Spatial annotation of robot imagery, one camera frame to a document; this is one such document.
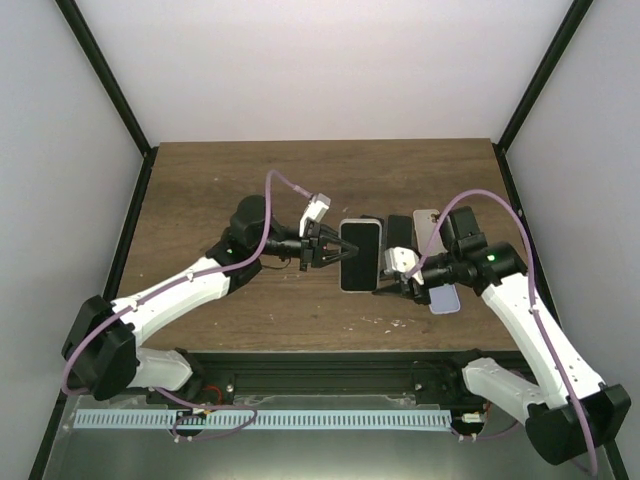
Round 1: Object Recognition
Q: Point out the dark teal phone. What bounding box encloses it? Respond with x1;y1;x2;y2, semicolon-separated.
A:
385;215;414;249

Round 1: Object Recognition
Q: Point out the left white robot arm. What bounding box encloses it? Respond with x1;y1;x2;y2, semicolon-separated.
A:
61;194;359;404

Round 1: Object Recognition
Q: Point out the light blue slotted cable duct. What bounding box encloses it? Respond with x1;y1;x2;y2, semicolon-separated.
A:
72;409;452;432

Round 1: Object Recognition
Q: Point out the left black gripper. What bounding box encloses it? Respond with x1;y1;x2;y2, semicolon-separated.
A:
253;223;359;272

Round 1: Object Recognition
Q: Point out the metal front plate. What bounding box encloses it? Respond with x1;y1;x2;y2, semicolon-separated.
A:
42;397;586;479

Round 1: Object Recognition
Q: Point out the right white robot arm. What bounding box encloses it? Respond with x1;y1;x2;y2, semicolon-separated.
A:
381;207;632;465

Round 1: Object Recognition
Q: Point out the right black frame post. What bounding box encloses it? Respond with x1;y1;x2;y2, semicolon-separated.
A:
497;0;594;149

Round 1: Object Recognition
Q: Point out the left black frame post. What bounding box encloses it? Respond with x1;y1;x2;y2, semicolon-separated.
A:
53;0;153;159

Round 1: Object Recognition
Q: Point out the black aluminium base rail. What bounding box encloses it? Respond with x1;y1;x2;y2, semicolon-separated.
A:
144;351;511;406

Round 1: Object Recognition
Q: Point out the black frame post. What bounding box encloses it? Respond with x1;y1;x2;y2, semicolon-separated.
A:
497;0;594;149
53;0;153;159

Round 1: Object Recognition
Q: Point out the beige phone case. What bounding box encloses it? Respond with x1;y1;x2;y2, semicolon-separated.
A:
413;209;446;256

